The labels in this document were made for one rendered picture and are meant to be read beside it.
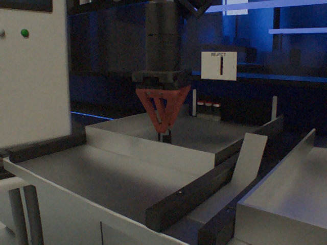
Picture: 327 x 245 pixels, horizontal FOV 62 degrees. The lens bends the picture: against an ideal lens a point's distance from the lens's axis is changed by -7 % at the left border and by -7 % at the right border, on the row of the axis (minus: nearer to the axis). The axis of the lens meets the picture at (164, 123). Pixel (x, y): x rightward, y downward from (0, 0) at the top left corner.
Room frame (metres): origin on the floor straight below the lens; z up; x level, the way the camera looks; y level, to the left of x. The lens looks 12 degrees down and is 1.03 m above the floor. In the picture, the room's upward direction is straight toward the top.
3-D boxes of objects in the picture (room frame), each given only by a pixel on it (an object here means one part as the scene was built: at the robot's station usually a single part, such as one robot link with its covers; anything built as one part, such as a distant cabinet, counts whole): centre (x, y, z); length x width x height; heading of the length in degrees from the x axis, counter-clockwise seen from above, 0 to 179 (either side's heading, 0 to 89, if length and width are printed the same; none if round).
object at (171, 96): (0.47, 0.00, 0.96); 0.07 x 0.07 x 0.09; 67
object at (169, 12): (0.47, 0.00, 1.09); 0.07 x 0.06 x 0.07; 171
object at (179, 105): (0.47, 0.00, 0.96); 0.07 x 0.07 x 0.09; 67
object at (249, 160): (0.30, -0.08, 0.91); 0.14 x 0.03 x 0.06; 142
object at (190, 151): (0.57, -0.06, 0.90); 0.34 x 0.26 x 0.04; 143
